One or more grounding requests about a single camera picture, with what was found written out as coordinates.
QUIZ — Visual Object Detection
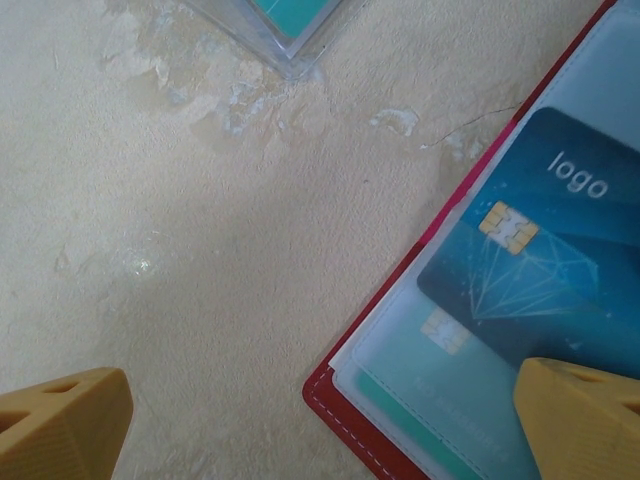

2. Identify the blue diamond logo card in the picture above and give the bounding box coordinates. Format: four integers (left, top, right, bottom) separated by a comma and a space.
416, 106, 640, 374

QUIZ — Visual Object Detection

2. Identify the red card holder wallet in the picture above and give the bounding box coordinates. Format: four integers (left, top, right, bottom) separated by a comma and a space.
302, 0, 640, 480

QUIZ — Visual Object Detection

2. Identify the green VIP card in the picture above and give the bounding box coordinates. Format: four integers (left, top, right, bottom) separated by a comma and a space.
249, 0, 351, 39

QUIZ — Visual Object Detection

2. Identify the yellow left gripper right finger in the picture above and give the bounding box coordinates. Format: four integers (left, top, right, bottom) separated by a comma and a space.
514, 357, 640, 480

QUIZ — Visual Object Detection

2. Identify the teal chip card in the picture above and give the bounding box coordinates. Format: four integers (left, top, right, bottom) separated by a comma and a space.
349, 292, 544, 480

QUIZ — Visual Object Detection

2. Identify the clear acrylic card stand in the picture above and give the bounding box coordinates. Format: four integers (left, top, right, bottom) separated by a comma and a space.
179, 0, 371, 81

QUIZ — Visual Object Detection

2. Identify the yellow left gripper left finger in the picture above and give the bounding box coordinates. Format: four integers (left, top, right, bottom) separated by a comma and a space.
0, 367, 135, 480

